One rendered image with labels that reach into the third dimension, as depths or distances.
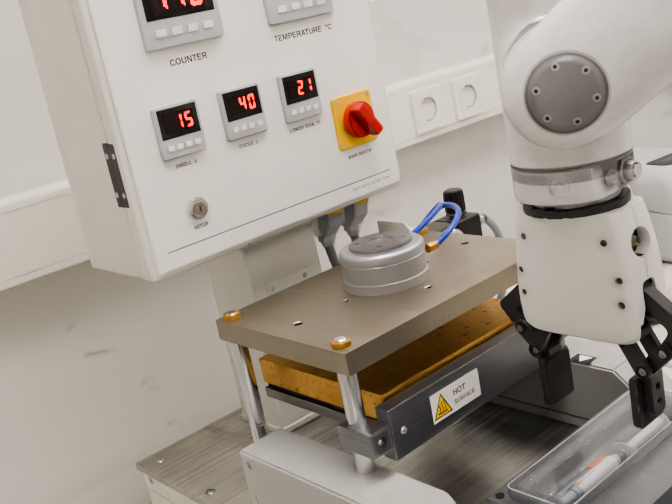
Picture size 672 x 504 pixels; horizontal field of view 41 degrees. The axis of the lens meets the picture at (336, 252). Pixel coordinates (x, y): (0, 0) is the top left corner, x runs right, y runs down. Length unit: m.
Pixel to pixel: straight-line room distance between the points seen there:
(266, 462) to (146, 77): 0.35
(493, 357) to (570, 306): 0.15
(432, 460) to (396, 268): 0.20
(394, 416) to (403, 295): 0.12
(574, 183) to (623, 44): 0.12
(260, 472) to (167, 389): 0.52
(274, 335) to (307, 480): 0.12
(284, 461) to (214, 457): 0.21
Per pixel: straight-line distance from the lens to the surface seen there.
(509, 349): 0.81
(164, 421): 1.32
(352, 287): 0.81
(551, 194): 0.62
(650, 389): 0.68
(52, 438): 1.25
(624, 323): 0.65
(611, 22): 0.53
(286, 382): 0.83
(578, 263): 0.65
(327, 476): 0.75
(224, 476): 0.94
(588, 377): 0.88
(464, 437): 0.92
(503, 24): 0.62
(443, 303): 0.75
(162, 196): 0.83
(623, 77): 0.53
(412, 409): 0.73
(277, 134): 0.90
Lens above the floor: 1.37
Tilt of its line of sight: 16 degrees down
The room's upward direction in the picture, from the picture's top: 11 degrees counter-clockwise
